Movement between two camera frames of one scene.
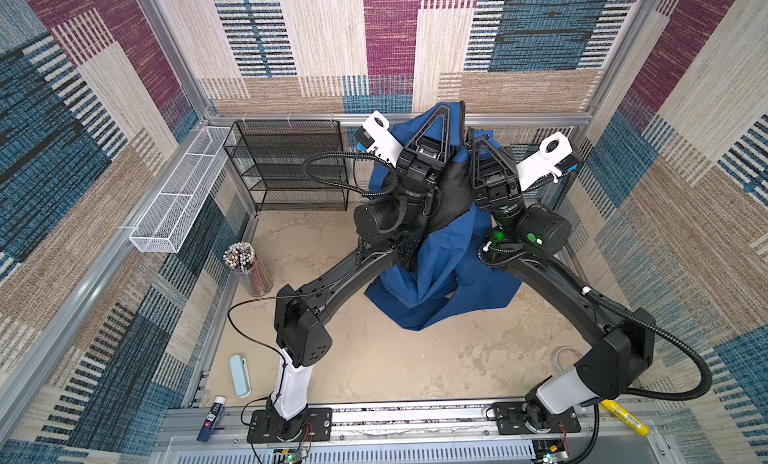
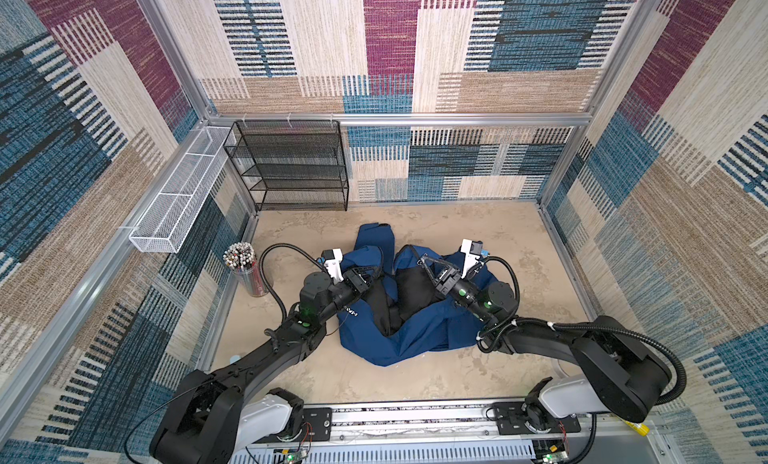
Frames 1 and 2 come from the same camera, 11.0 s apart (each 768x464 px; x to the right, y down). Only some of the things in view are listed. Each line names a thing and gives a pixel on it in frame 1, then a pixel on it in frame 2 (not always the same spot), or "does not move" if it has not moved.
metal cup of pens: x=242 y=258 does not move
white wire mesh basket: x=161 y=224 does not move
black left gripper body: x=412 y=186 → x=359 y=290
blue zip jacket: x=444 y=274 → x=406 y=309
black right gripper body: x=500 y=197 → x=455 y=286
